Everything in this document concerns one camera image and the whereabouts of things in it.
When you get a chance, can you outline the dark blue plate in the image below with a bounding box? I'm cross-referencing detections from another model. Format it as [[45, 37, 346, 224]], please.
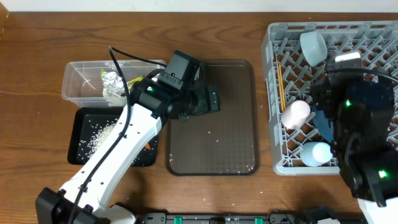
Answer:
[[312, 106, 333, 142]]

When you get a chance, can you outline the light blue bowl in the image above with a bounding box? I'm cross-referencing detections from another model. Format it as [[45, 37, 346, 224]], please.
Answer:
[[300, 31, 328, 67]]

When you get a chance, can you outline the pink cup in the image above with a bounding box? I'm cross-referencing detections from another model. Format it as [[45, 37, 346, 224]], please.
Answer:
[[280, 100, 311, 129]]

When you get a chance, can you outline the wooden chopstick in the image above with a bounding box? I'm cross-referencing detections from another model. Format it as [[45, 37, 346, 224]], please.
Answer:
[[277, 62, 287, 111], [275, 59, 285, 112]]

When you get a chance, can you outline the light blue cup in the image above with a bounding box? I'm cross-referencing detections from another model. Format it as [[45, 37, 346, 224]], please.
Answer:
[[300, 142, 333, 167]]

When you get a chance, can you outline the foil snack wrapper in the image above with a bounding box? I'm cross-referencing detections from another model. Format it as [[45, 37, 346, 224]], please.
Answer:
[[101, 71, 126, 97]]

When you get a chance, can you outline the pile of rice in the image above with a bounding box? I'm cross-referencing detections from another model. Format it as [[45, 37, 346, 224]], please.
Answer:
[[76, 119, 156, 164]]

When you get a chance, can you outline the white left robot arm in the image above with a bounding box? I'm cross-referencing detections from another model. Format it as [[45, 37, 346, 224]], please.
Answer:
[[35, 78, 220, 223]]

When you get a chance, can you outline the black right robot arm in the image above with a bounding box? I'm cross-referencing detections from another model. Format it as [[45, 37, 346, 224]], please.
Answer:
[[310, 69, 397, 223]]

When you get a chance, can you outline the grey dishwasher rack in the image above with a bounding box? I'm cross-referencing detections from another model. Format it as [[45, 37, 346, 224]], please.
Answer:
[[261, 21, 397, 175]]

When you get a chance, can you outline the brown serving tray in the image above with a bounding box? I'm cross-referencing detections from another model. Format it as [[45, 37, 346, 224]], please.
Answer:
[[165, 60, 260, 176]]

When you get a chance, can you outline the black plastic tray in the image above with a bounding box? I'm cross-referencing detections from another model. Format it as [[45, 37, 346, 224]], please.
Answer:
[[67, 107, 159, 167]]

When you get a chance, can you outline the clear plastic bin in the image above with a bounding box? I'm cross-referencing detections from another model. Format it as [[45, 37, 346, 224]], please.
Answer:
[[62, 60, 165, 108]]

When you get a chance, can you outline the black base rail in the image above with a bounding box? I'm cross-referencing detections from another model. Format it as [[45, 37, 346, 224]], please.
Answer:
[[137, 212, 367, 224]]

